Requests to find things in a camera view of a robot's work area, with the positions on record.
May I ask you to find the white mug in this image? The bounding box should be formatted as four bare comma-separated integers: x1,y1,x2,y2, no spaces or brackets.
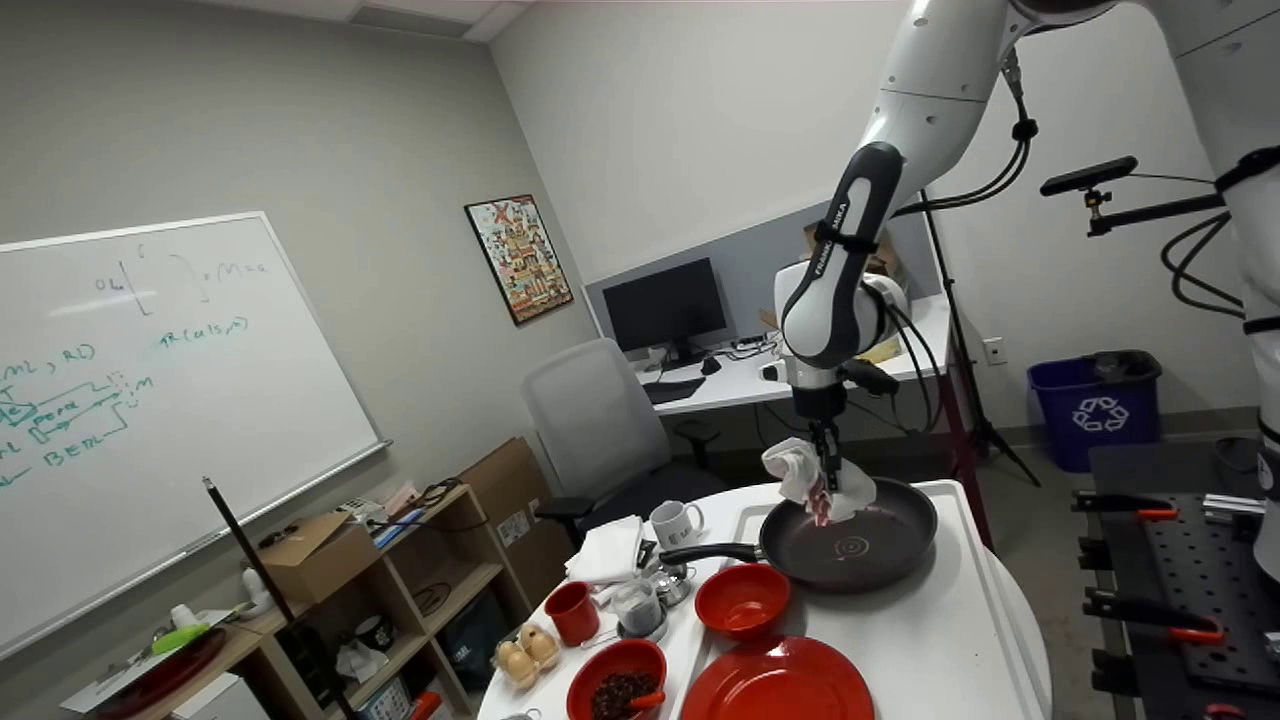
645,494,709,554

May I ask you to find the wooden shelf unit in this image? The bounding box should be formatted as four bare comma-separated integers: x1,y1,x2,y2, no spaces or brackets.
54,481,540,720

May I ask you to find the black tripod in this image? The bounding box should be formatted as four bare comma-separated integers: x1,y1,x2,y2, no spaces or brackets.
915,195,1047,491

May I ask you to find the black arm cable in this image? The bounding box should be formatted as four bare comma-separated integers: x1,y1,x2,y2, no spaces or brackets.
891,53,1042,218

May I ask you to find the black keyboard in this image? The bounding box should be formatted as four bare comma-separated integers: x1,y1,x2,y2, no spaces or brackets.
645,376,713,409

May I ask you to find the empty red bowl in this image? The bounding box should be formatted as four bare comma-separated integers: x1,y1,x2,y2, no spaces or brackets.
690,561,795,646

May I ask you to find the open cardboard box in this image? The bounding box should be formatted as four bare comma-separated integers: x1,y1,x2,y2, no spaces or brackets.
795,217,910,286

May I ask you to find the red bowl with beans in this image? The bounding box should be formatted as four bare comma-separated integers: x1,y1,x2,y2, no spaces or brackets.
564,634,673,720

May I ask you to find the black frying pan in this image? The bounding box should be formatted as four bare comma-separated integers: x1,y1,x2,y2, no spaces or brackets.
655,475,942,600

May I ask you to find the blue recycling bin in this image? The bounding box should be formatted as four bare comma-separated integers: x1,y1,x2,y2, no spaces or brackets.
1023,349,1166,475

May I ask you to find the red dish on shelf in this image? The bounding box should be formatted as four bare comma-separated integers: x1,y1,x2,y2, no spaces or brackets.
90,624,230,720

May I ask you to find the glass shaker with metal lid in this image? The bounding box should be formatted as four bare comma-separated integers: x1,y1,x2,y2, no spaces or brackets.
652,554,696,611
610,578,673,641

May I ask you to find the orange handled black clamp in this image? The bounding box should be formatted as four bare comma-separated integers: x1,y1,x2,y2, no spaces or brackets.
1069,487,1183,528
1078,584,1226,652

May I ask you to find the red mug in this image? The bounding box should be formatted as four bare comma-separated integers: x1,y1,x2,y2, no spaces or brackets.
540,578,603,652

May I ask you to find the white napkin stack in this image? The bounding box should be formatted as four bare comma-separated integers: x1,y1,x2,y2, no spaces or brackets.
561,511,652,588

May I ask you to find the grey back office chair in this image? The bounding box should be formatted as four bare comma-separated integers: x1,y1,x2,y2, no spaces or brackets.
514,335,727,541

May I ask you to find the small cardboard box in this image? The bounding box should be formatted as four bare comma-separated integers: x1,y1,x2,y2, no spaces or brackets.
251,507,384,611

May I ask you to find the thin black pole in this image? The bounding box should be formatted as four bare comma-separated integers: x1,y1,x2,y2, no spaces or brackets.
194,473,343,720

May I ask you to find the white towel with red print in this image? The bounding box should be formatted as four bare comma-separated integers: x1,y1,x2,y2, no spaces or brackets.
755,430,882,528

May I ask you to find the brown egg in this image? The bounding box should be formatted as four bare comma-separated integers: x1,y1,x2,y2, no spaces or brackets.
519,621,564,671
491,634,532,686

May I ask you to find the yellowish tissue box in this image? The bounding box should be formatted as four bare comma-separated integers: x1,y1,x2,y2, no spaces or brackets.
850,330,910,366

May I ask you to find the black camera on stand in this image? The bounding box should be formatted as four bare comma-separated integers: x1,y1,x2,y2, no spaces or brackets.
1035,152,1235,242

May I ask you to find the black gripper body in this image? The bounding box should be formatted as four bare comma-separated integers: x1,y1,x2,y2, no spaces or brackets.
790,379,850,444

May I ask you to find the black computer monitor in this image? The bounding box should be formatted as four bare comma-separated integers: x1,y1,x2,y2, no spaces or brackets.
600,252,733,370

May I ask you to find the black perforated workbench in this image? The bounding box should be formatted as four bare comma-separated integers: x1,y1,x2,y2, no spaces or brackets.
1070,434,1280,720

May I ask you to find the white tray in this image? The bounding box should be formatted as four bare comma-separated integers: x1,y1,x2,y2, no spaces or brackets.
660,475,1039,720

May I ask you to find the red plate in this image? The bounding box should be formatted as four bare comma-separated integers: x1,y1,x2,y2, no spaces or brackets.
676,632,881,720

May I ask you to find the whiteboard with green writing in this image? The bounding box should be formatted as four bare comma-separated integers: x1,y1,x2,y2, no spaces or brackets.
0,206,390,663

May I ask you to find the framed colourful poster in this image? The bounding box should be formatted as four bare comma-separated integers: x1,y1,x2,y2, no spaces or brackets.
458,193,581,327

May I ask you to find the black base cable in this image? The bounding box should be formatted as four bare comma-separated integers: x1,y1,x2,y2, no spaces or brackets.
1154,206,1253,325

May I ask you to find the round white table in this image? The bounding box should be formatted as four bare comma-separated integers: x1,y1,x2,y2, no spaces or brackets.
472,475,1056,720

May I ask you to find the white office desk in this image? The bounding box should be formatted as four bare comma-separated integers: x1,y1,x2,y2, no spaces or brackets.
636,292,959,422

